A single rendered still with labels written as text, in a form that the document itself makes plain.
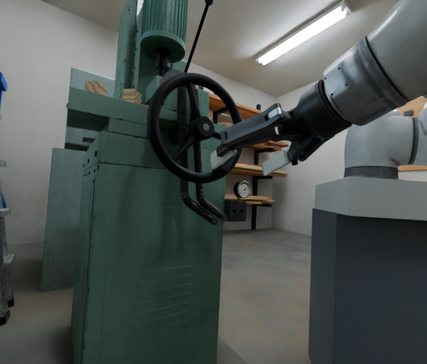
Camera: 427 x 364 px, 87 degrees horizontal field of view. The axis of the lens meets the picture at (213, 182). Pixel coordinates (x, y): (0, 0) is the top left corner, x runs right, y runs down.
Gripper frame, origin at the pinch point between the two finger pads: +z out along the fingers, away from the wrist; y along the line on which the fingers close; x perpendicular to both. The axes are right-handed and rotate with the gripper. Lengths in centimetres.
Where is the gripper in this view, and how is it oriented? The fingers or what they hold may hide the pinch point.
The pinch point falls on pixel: (243, 164)
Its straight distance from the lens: 46.1
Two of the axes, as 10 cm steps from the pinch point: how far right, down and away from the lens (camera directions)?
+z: -5.3, 3.6, 7.7
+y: -8.3, -0.7, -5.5
